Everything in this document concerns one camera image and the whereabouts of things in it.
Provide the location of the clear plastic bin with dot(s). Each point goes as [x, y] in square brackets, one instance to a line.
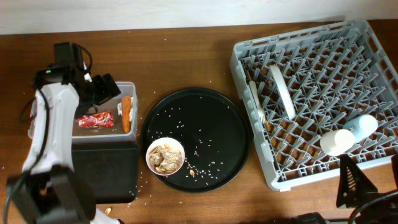
[89, 112]

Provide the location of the light blue cup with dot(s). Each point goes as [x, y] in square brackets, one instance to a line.
[362, 127]

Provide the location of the pink bowl with scraps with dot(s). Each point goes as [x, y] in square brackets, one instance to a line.
[165, 156]

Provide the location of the red snack wrapper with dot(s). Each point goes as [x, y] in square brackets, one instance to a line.
[98, 120]

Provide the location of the wooden chopstick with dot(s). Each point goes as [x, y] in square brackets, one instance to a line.
[266, 125]

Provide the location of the black object at bottom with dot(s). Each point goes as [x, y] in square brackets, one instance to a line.
[309, 218]

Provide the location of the white plastic fork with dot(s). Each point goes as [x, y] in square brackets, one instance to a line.
[260, 110]

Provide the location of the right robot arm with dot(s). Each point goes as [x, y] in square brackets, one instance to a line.
[380, 209]

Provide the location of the black rectangular tray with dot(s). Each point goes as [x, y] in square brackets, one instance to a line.
[111, 168]

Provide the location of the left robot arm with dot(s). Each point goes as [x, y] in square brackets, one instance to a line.
[48, 191]

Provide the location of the white tissue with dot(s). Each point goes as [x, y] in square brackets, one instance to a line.
[131, 111]

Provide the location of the round black serving tray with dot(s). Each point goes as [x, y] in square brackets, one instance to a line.
[213, 132]

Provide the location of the grey dishwasher rack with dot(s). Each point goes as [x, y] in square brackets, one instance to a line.
[334, 74]

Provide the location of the peanut on table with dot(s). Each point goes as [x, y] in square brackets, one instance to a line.
[108, 211]

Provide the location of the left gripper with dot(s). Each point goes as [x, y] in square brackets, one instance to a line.
[108, 92]

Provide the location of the white round plate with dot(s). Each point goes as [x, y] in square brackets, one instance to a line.
[283, 91]

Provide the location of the orange carrot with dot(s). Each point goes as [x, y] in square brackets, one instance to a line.
[125, 108]

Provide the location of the white cup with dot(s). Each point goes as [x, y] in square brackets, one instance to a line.
[335, 143]

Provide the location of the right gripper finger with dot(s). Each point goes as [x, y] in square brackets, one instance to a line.
[354, 188]
[394, 164]

